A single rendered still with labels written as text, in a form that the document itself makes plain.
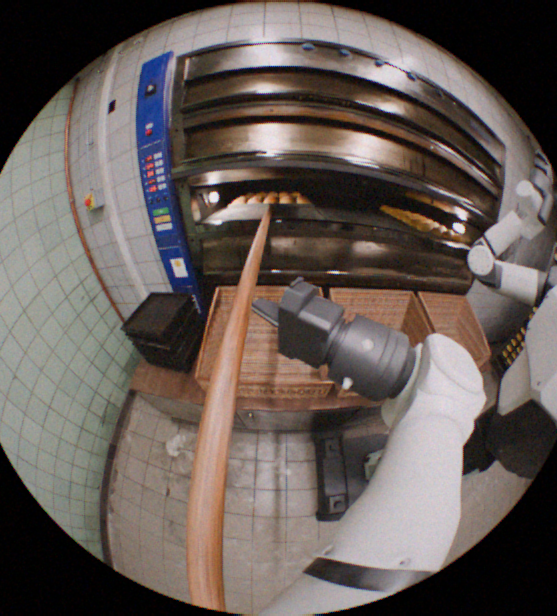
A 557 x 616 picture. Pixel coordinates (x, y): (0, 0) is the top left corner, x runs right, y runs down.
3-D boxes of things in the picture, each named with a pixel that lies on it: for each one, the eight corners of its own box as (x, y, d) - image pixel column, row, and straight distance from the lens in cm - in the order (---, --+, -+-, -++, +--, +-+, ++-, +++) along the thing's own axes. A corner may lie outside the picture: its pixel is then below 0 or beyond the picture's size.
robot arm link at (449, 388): (395, 380, 29) (370, 451, 19) (427, 326, 26) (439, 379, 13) (431, 400, 31) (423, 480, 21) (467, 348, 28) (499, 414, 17)
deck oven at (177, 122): (243, 265, 308) (233, 129, 286) (363, 268, 336) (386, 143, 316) (209, 365, 169) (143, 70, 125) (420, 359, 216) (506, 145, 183)
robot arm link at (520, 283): (473, 287, 72) (531, 304, 70) (464, 286, 59) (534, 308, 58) (476, 251, 72) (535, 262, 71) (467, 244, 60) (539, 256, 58)
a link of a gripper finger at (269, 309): (262, 298, 28) (296, 314, 26) (248, 309, 27) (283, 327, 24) (261, 290, 27) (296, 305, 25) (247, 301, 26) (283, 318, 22)
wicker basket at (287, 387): (225, 321, 115) (216, 284, 99) (315, 323, 112) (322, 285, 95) (204, 394, 90) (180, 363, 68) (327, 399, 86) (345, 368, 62)
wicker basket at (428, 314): (399, 321, 139) (416, 289, 126) (449, 321, 179) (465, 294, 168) (430, 383, 118) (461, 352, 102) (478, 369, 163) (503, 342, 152)
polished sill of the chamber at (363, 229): (201, 230, 96) (200, 222, 95) (474, 256, 166) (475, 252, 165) (196, 233, 91) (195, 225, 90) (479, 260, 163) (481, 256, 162)
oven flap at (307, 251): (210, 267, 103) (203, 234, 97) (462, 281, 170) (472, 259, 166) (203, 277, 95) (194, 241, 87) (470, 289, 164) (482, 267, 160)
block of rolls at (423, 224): (377, 209, 177) (378, 203, 176) (418, 219, 204) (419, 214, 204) (420, 231, 127) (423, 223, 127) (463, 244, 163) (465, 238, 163)
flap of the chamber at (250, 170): (170, 180, 75) (194, 186, 92) (506, 238, 154) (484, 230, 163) (170, 174, 76) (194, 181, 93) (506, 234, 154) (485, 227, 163)
